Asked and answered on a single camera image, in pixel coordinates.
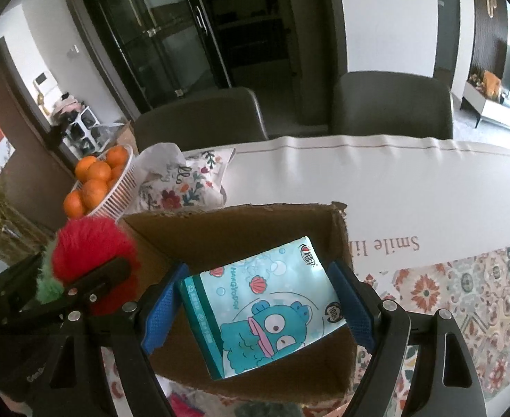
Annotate red green plush toy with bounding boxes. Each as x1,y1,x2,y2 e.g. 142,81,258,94
35,216,140,315

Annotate teal cartoon tissue pack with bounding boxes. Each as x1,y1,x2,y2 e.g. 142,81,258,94
179,236,345,380

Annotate orange fruit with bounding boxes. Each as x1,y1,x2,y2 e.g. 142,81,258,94
63,189,87,219
86,161,112,183
74,155,97,183
81,179,108,210
104,145,129,169

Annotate glass vase dried plants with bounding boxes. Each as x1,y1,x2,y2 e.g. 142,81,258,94
0,179,54,265

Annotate brown cardboard box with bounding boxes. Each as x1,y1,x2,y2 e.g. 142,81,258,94
118,204,356,404

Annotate brown wooden door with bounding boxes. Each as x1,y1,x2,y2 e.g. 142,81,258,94
0,39,75,231

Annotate floral fabric pouch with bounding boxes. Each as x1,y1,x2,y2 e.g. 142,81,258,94
127,143,235,214

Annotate white floral tablecloth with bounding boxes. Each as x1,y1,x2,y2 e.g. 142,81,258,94
223,136,510,416

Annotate white shoe shelf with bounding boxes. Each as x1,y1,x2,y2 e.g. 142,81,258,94
63,106,100,159

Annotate dark chair left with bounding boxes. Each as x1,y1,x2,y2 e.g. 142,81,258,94
133,87,268,152

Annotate dark chair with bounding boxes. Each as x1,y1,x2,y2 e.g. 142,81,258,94
133,87,268,152
329,71,453,140

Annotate white TV console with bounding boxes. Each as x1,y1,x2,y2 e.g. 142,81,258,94
459,83,510,131

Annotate dark glass cabinet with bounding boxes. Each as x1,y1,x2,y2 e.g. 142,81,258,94
66,0,231,120

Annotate dark chair right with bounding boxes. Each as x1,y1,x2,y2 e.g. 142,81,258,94
329,71,453,140

